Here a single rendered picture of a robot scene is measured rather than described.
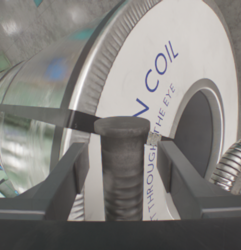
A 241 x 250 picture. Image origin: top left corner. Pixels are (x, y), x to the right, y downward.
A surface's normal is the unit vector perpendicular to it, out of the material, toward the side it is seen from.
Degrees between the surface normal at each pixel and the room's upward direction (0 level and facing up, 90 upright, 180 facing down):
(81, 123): 89
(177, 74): 90
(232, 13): 0
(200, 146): 42
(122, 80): 90
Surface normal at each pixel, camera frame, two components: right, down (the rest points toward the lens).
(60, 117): -0.69, -0.20
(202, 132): -0.72, 0.22
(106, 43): 0.67, 0.10
